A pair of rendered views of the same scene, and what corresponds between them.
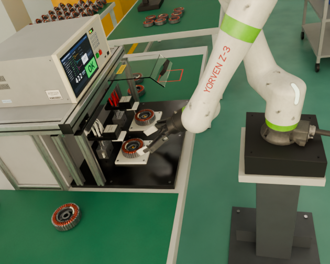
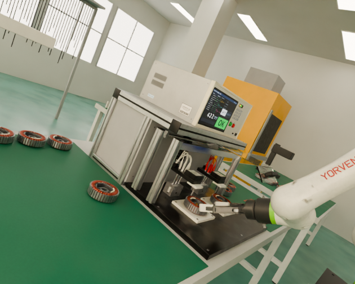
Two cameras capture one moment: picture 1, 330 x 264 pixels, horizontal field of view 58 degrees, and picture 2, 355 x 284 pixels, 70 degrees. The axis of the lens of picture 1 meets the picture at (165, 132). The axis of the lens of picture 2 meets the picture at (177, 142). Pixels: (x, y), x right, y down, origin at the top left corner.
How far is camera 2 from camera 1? 46 cm
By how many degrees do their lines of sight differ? 32
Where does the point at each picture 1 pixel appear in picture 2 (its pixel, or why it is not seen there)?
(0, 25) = not seen: hidden behind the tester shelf
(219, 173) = not seen: outside the picture
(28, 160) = (122, 137)
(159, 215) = (176, 261)
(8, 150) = (119, 120)
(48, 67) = (201, 88)
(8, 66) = (176, 72)
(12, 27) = not seen: hidden behind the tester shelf
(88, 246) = (95, 220)
